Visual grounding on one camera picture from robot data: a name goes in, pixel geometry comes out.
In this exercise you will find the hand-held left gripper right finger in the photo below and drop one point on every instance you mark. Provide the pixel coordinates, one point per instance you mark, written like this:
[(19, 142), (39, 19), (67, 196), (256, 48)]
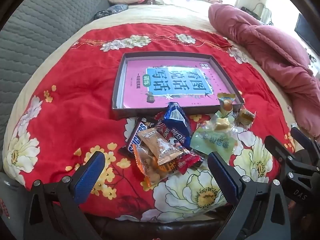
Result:
[(222, 175)]

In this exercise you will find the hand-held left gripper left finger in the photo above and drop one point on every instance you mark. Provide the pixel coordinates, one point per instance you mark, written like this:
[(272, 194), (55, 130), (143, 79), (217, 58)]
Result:
[(90, 177)]

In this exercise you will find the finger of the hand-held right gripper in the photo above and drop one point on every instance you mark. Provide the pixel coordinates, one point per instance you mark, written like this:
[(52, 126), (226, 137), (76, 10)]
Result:
[(277, 148), (303, 140)]

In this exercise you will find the light green snack packet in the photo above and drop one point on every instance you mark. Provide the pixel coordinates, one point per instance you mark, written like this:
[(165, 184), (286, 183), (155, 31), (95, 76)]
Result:
[(212, 142)]

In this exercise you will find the red cartoon snack packet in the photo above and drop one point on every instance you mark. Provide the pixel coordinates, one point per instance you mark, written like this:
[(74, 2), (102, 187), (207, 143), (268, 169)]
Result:
[(190, 161)]

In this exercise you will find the small square pastry packet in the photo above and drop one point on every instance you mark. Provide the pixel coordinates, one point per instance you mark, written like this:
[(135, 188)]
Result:
[(246, 116)]

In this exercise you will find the orange-edged clear snack packet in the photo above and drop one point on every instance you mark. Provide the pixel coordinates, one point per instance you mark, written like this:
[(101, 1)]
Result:
[(147, 167)]

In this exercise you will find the brown chocolate bar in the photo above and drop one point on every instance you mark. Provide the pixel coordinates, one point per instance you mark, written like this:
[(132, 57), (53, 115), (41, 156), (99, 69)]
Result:
[(136, 137)]

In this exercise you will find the blue cookie packet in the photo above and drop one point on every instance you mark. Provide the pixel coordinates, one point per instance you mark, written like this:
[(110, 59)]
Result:
[(177, 127)]

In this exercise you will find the clear packet with round candy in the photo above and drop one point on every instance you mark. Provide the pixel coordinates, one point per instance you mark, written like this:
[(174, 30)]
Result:
[(226, 105)]

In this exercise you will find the beige biscuit packet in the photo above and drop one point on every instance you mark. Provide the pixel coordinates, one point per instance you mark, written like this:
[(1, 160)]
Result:
[(160, 145)]

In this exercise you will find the grey cardboard box lid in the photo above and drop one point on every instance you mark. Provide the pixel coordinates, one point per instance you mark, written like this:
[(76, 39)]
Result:
[(118, 85)]

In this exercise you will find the red floral blanket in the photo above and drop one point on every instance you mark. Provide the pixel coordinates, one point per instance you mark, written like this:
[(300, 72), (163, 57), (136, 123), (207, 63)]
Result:
[(75, 105)]

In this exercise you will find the pink quilt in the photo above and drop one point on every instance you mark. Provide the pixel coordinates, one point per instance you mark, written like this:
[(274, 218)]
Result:
[(262, 42)]

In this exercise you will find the pink book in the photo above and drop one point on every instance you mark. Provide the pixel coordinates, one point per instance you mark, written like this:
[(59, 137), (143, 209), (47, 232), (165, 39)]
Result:
[(135, 80)]

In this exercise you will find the black screen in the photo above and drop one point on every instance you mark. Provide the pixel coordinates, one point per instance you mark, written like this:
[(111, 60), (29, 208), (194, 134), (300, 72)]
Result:
[(307, 30)]

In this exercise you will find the grey quilted headboard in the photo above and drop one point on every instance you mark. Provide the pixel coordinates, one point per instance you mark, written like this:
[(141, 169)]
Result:
[(37, 30)]

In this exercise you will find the beige bed sheet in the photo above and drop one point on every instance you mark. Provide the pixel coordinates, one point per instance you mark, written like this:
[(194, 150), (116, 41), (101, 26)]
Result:
[(175, 17)]

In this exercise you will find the dark blue patterned cloth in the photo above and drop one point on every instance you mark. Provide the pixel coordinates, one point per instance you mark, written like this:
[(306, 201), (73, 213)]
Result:
[(112, 11)]

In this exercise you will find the white metal frame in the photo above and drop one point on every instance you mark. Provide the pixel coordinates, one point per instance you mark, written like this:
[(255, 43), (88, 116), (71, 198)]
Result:
[(262, 10)]

